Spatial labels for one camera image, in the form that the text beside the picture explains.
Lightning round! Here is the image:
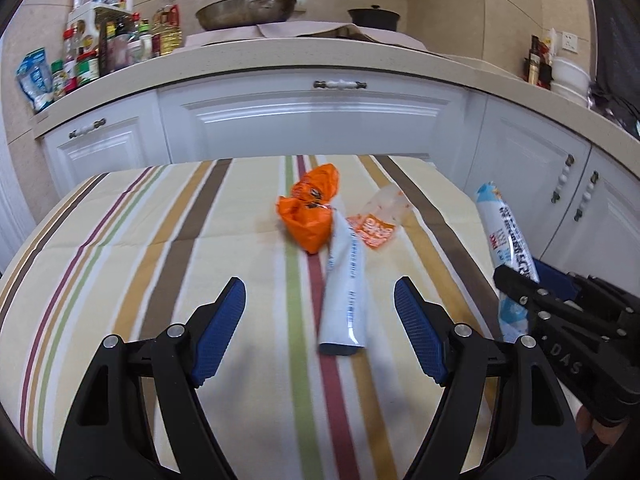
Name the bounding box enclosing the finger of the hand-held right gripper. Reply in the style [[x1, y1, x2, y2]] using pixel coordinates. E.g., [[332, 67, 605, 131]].
[[493, 266, 626, 342], [532, 259, 640, 311]]

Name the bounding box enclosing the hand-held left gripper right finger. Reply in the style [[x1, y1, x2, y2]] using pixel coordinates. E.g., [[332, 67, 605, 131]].
[[393, 276, 586, 480]]

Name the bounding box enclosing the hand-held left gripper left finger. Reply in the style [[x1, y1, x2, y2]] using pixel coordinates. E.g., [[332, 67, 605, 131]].
[[55, 276, 247, 480]]

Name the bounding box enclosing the white packet with blue print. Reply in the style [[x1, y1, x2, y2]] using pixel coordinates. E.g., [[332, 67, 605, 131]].
[[475, 181, 541, 343]]

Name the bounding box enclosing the white and blue tube packet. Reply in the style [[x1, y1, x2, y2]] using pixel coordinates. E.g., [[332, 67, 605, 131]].
[[318, 207, 368, 357]]

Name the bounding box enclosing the person's right hand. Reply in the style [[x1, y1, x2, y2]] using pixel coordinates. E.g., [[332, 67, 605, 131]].
[[575, 406, 626, 443]]

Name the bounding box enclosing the white cabinet door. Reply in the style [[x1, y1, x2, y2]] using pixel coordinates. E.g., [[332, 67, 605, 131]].
[[540, 145, 640, 281], [462, 92, 593, 261], [40, 95, 173, 198]]

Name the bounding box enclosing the clear wrapper with orange print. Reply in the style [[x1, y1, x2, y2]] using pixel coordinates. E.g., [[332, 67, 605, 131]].
[[346, 183, 412, 250]]

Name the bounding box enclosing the striped tablecloth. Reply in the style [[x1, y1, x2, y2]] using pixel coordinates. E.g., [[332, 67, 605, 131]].
[[0, 154, 506, 480]]

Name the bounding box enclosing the orange plastic bag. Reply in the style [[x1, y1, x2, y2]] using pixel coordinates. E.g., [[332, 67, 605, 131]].
[[277, 163, 341, 255]]

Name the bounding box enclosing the dark glass oil bottle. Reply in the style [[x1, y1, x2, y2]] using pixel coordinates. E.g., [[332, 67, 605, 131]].
[[524, 36, 541, 83]]

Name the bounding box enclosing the white drawer front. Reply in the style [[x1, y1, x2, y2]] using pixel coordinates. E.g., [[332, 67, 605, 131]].
[[157, 72, 471, 163]]

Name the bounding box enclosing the dark grey cloth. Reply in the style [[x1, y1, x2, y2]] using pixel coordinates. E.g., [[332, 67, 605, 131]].
[[582, 0, 640, 141]]

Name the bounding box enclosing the row of condiment bottles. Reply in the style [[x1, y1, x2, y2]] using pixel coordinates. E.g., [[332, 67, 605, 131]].
[[50, 15, 156, 96]]

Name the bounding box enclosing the yellow cooking oil bottle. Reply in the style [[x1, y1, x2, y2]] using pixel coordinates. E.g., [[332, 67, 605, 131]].
[[151, 0, 183, 57]]

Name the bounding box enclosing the black casserole pot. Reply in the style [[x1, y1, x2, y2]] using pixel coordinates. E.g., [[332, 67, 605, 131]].
[[347, 4, 401, 31]]

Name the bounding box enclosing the blue snack bag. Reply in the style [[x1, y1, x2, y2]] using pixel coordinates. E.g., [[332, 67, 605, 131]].
[[15, 47, 55, 113]]

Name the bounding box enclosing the beige stove cover cloth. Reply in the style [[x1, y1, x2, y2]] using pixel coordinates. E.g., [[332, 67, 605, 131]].
[[185, 20, 431, 52]]

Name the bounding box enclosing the white spice rack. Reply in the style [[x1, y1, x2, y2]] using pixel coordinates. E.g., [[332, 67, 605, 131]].
[[67, 2, 138, 73]]

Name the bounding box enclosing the white cabinet handle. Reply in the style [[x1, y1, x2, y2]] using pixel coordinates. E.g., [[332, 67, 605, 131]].
[[551, 154, 575, 204], [575, 171, 599, 222], [69, 117, 107, 137]]

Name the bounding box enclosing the white drawer handle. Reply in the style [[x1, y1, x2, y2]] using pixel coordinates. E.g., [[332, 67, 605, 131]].
[[313, 79, 367, 91]]

